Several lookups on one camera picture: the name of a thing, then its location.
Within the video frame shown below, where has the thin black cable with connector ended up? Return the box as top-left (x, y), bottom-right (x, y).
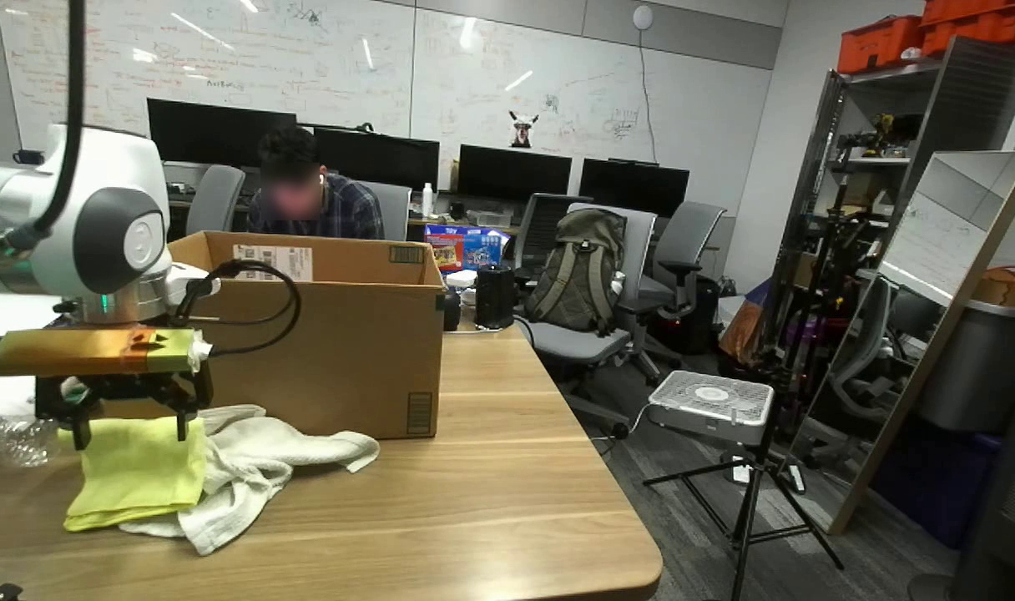
top-left (172, 259), bottom-right (308, 362)

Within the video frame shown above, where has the black computer monitor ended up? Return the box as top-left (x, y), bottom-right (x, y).
top-left (143, 97), bottom-right (302, 167)
top-left (579, 157), bottom-right (693, 220)
top-left (303, 123), bottom-right (445, 194)
top-left (455, 143), bottom-right (574, 203)

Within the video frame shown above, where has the white plastic floor box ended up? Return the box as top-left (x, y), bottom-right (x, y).
top-left (644, 367), bottom-right (777, 447)

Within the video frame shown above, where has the orange storage bin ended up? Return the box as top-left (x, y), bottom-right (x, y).
top-left (836, 14), bottom-right (931, 77)
top-left (919, 0), bottom-right (1015, 62)

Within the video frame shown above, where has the small wall figurine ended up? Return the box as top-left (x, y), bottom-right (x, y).
top-left (504, 107), bottom-right (545, 151)

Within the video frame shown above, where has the white paper sheet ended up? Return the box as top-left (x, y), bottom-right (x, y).
top-left (0, 291), bottom-right (63, 336)

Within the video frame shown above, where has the gray trash bin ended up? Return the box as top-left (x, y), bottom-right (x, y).
top-left (916, 298), bottom-right (1015, 442)

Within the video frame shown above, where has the black tripod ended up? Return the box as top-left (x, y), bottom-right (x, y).
top-left (638, 210), bottom-right (851, 601)

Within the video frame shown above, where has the yellow cloth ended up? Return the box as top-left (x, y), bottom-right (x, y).
top-left (59, 414), bottom-right (215, 535)

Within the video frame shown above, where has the black mesh office chair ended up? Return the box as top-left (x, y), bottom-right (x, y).
top-left (514, 192), bottom-right (586, 275)

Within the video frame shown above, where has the gray green backpack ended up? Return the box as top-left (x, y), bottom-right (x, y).
top-left (526, 207), bottom-right (632, 334)

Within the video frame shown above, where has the gray office chair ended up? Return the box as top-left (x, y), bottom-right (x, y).
top-left (638, 196), bottom-right (734, 336)
top-left (183, 165), bottom-right (251, 236)
top-left (522, 201), bottom-right (665, 389)
top-left (353, 176), bottom-right (416, 244)

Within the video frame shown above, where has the yellow wrist mount piece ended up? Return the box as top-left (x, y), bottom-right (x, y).
top-left (0, 323), bottom-right (215, 382)

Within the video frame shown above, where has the orange brown floor bag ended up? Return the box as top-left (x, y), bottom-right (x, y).
top-left (715, 279), bottom-right (783, 362)

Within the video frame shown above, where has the metal shelf rack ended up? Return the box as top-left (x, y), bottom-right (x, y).
top-left (768, 36), bottom-right (1015, 447)

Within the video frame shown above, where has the seated person in plaid shirt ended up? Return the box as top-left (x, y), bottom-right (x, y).
top-left (241, 129), bottom-right (387, 240)

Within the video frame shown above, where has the clear plastic bag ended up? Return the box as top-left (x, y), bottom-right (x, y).
top-left (0, 375), bottom-right (63, 471)

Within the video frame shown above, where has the brown cardboard box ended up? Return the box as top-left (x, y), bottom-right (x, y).
top-left (166, 226), bottom-right (447, 442)

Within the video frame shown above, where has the white knitted towel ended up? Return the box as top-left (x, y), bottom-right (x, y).
top-left (117, 400), bottom-right (383, 559)

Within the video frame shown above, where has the wall whiteboard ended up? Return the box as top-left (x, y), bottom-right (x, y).
top-left (0, 0), bottom-right (777, 214)

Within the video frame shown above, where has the orange item on bin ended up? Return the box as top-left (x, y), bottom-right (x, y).
top-left (973, 264), bottom-right (1015, 311)

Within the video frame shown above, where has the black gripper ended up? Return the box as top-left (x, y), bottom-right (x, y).
top-left (35, 371), bottom-right (219, 456)

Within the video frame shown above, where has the dark blue bin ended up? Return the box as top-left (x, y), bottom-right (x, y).
top-left (871, 417), bottom-right (1009, 551)

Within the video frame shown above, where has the black cup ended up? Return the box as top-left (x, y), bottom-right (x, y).
top-left (472, 264), bottom-right (526, 334)

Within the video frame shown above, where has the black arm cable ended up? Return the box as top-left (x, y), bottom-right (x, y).
top-left (0, 0), bottom-right (91, 253)

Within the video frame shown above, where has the blue product box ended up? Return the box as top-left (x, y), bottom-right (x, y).
top-left (421, 223), bottom-right (511, 275)

